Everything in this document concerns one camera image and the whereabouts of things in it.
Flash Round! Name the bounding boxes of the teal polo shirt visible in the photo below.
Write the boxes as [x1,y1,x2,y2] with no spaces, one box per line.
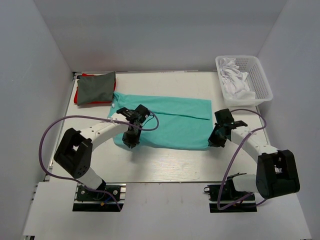
[108,92,213,151]

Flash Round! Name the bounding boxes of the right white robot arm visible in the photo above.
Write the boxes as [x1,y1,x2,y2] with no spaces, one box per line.
[208,108,301,200]

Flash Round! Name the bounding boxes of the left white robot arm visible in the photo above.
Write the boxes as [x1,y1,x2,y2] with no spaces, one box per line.
[54,104,151,200]

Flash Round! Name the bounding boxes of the crumpled white t shirt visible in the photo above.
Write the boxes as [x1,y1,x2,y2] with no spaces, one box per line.
[218,57,256,100]

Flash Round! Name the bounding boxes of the white plastic basket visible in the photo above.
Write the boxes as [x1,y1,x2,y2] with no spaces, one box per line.
[215,55,273,107]

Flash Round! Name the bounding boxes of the folded grey t shirt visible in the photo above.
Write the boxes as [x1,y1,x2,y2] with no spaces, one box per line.
[76,71,117,107]

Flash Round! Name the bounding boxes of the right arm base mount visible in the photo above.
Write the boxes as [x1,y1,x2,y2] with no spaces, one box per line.
[203,173,257,214]

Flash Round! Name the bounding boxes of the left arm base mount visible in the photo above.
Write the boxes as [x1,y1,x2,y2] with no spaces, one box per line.
[72,183,126,213]

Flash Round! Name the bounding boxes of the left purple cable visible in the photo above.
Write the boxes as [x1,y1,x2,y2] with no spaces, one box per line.
[38,112,160,211]

